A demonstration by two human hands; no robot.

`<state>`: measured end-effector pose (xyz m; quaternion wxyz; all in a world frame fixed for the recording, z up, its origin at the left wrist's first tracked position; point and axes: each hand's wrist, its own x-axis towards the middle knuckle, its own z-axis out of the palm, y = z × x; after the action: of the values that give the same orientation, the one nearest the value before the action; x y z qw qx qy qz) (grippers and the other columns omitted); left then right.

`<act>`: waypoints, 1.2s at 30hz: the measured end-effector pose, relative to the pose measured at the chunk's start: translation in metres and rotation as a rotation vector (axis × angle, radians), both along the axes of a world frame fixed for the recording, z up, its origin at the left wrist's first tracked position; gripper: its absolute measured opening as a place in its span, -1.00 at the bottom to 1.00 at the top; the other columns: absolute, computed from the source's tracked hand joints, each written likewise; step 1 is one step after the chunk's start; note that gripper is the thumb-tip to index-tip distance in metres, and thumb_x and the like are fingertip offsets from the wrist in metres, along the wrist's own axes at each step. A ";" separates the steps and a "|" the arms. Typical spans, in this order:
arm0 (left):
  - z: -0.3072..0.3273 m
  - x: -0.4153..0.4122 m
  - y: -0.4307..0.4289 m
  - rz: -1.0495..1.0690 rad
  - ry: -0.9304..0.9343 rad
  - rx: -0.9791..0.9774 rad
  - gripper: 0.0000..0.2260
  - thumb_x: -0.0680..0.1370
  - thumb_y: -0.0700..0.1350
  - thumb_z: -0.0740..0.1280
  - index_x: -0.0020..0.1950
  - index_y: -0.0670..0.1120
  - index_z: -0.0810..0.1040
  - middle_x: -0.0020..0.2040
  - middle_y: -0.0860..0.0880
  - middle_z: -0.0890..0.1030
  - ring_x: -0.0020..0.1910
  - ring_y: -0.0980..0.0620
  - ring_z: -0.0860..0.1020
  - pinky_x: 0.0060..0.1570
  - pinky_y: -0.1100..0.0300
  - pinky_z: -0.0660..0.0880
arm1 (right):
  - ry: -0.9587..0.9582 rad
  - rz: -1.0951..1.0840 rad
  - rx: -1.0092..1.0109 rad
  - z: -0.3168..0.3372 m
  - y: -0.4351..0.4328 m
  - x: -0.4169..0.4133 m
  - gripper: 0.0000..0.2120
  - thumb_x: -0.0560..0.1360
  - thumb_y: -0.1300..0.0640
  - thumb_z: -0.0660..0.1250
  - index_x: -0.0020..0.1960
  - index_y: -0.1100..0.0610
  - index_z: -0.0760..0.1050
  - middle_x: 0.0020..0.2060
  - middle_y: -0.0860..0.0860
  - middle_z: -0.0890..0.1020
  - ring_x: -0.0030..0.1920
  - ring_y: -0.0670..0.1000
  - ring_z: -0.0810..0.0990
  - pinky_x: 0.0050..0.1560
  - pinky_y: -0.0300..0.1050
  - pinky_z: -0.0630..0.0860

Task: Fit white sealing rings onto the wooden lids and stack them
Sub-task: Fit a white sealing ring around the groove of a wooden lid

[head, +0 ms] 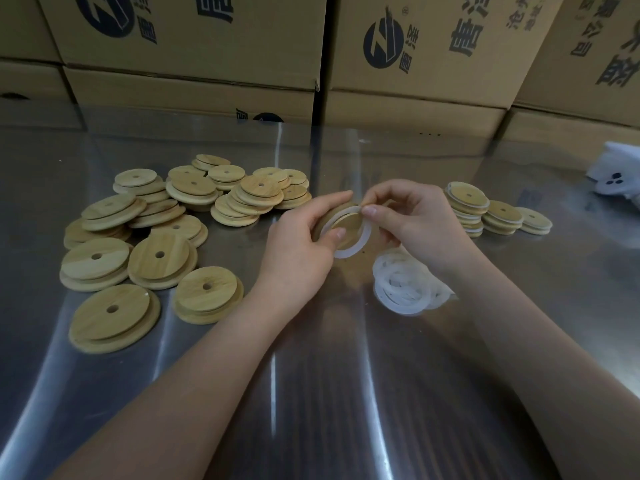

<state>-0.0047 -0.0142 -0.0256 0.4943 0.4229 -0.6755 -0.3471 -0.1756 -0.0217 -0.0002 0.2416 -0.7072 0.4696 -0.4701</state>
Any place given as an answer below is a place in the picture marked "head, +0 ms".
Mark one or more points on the person's right forearm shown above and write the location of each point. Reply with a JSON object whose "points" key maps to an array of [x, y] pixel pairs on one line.
{"points": [[540, 354]]}

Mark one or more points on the pile of white silicone rings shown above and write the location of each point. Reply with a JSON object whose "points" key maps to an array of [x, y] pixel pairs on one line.
{"points": [[407, 289]]}

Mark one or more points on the round bamboo lid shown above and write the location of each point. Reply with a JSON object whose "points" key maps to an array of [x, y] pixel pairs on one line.
{"points": [[351, 227]]}

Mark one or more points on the pile of plain bamboo lids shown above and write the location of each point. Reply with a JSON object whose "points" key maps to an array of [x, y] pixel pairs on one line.
{"points": [[160, 254]]}

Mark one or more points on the person's left hand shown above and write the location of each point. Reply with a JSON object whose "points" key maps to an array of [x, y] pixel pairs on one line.
{"points": [[292, 249]]}

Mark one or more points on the person's right hand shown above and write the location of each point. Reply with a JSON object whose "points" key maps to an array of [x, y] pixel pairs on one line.
{"points": [[425, 222]]}

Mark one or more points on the person's left thumb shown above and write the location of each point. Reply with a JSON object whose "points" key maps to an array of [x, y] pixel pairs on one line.
{"points": [[327, 203]]}

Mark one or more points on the person's left forearm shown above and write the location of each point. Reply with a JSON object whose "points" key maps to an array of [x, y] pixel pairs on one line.
{"points": [[200, 384]]}

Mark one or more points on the person's right thumb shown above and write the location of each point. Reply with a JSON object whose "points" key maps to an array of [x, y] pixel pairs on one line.
{"points": [[382, 214]]}

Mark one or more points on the stack of ringed bamboo lids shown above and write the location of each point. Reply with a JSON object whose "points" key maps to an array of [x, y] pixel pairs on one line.
{"points": [[487, 209]]}

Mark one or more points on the stack of brown cardboard boxes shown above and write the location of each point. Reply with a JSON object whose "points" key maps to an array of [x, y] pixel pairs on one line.
{"points": [[440, 54]]}

